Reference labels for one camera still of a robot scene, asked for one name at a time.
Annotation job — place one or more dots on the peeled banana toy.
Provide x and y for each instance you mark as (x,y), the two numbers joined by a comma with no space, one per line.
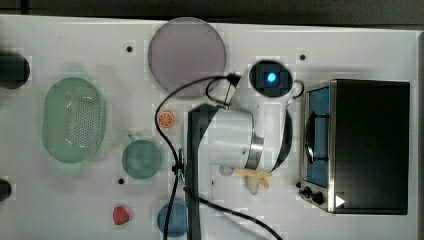
(253,178)

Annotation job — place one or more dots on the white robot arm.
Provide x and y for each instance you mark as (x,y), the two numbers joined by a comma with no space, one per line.
(249,135)

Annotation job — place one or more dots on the red strawberry toy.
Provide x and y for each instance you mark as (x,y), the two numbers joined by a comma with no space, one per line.
(120,215)

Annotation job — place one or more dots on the green cup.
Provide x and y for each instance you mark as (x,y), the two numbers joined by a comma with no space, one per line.
(141,158)

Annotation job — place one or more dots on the black cylinder post lower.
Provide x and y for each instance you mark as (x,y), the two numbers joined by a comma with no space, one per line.
(5,189)

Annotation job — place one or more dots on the grey round plate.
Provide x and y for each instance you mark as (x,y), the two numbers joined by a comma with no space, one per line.
(183,50)

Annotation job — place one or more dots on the black cylinder post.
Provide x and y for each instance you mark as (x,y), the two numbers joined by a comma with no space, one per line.
(5,189)
(14,70)

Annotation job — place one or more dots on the black toaster oven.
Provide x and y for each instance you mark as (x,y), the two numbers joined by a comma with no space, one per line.
(356,138)

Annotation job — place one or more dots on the blue cup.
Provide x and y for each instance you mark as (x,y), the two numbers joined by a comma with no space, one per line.
(177,224)

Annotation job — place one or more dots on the green oval colander basket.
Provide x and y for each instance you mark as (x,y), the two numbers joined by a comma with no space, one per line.
(74,117)

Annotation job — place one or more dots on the orange slice toy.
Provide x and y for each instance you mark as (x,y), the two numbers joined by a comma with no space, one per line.
(166,119)

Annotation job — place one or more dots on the black cylinder post upper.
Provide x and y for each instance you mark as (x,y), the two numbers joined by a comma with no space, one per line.
(14,70)

